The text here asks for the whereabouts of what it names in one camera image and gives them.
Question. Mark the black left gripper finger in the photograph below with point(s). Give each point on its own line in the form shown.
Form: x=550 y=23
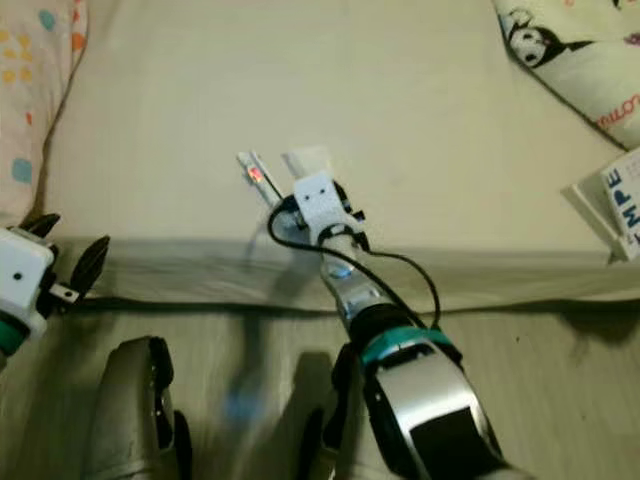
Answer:
x=88 y=264
x=43 y=225

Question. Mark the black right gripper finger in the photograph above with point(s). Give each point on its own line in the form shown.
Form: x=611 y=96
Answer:
x=271 y=187

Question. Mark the clear plastic wrapper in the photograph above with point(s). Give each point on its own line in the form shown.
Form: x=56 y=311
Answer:
x=310 y=162

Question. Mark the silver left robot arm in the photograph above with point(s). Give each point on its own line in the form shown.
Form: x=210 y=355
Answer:
x=10 y=338

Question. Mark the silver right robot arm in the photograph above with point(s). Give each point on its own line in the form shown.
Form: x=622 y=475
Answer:
x=430 y=400

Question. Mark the beige sheeted mattress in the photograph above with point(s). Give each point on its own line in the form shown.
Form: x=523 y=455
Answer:
x=310 y=100

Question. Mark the grey robot left leg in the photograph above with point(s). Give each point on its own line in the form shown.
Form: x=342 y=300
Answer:
x=130 y=410

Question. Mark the grey robot leg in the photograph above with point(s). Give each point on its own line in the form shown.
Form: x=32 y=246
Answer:
x=130 y=410
x=350 y=430

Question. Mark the pink dotted pillow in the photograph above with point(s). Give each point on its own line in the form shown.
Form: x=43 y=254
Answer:
x=40 y=80

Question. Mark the grey robot right leg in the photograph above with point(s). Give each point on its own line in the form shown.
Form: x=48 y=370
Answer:
x=350 y=430

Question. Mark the white panda print pillow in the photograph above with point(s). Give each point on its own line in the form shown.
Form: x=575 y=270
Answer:
x=580 y=60

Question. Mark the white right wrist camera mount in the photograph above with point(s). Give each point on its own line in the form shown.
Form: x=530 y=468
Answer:
x=318 y=200

